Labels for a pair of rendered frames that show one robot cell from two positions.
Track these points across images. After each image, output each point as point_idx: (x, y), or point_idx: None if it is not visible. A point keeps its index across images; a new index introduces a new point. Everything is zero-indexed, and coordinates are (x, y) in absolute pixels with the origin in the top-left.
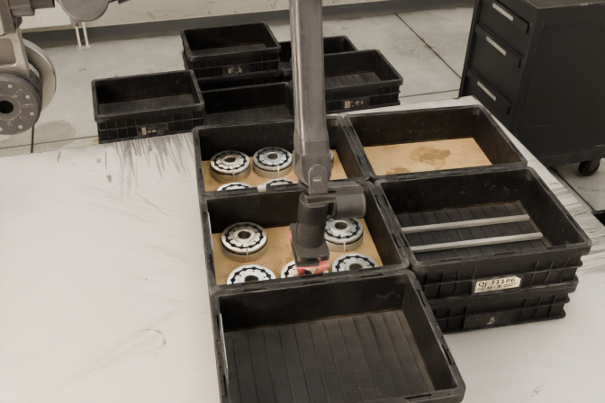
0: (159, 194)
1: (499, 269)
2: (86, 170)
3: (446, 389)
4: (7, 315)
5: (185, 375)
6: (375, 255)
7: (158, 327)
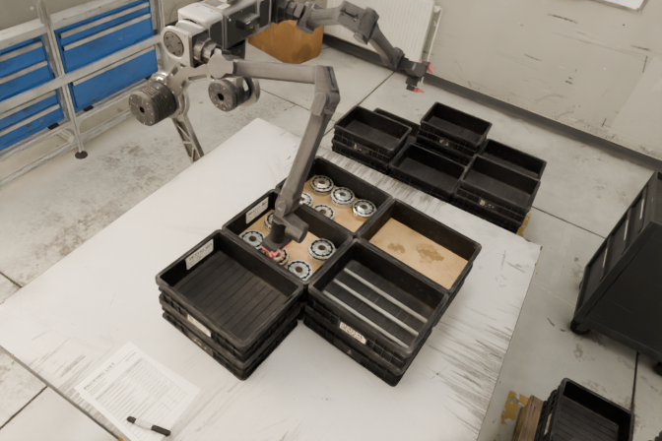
0: None
1: (355, 325)
2: (285, 148)
3: (237, 338)
4: (185, 186)
5: None
6: None
7: None
